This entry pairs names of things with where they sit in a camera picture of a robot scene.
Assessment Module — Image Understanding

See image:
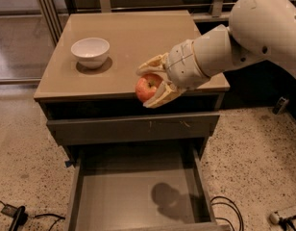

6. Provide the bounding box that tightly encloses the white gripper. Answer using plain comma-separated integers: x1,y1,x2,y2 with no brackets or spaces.
136,39,210,109

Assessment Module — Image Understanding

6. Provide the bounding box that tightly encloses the red apple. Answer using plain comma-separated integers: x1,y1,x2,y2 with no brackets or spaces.
136,73,162,103

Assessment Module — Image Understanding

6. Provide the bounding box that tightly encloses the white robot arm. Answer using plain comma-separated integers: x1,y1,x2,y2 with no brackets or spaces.
136,0,296,108

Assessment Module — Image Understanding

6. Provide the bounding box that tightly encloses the closed grey top drawer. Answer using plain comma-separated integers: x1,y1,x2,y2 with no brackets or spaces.
47,113,219,145

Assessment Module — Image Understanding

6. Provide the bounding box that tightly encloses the grey drawer cabinet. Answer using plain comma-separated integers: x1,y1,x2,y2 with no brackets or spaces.
35,11,229,164

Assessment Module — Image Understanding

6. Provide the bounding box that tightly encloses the open grey middle drawer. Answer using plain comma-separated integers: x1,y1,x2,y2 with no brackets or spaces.
64,140,231,231

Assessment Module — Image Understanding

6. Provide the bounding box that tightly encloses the white ceramic bowl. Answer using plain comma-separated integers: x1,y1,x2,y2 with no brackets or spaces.
71,38,110,69

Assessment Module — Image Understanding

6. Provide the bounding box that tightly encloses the small grey floor device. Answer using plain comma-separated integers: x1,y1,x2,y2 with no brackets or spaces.
272,97,289,115

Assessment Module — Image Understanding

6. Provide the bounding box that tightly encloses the blue tape piece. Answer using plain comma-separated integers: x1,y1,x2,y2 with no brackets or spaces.
64,161,73,167

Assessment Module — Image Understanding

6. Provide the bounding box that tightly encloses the white power strip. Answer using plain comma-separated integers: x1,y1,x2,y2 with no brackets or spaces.
268,204,296,225

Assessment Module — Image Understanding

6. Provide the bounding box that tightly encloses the black power adapter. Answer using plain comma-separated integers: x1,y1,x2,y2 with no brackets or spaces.
1,204,28,231

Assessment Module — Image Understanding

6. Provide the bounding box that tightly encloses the black looped cable right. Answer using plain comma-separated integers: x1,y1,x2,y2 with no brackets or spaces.
210,195,245,231

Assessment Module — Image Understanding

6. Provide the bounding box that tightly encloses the black cable left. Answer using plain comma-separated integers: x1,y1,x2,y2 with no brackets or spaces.
0,200,66,231

